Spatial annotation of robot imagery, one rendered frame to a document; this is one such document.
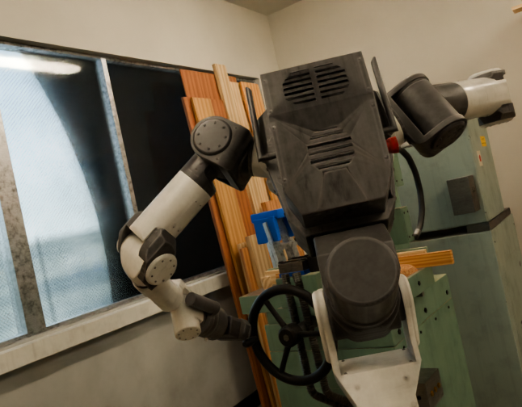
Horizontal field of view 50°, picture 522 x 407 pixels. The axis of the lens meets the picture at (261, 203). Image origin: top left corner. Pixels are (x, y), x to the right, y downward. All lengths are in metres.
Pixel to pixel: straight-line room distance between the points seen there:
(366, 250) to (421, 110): 0.42
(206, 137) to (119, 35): 2.17
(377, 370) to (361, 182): 0.33
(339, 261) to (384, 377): 0.27
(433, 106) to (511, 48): 2.92
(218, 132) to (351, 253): 0.42
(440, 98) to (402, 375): 0.56
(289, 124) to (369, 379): 0.48
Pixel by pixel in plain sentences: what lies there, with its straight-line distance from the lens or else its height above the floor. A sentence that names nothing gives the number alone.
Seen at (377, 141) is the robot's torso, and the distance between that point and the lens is 1.02.
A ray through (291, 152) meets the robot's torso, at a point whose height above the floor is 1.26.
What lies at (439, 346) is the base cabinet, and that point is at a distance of 2.02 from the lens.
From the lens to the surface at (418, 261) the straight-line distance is 1.76.
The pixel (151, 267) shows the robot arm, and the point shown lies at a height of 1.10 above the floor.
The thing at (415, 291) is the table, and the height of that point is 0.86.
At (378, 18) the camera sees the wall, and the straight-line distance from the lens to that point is 4.37.
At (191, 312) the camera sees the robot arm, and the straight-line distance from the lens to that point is 1.42.
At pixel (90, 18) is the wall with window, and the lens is 3.18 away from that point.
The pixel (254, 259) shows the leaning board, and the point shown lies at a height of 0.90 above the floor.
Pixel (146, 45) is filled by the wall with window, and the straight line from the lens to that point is 3.42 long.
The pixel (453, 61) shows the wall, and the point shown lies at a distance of 4.17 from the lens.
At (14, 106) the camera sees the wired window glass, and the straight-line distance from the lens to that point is 2.77.
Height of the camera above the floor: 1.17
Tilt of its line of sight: 1 degrees up
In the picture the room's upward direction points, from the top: 12 degrees counter-clockwise
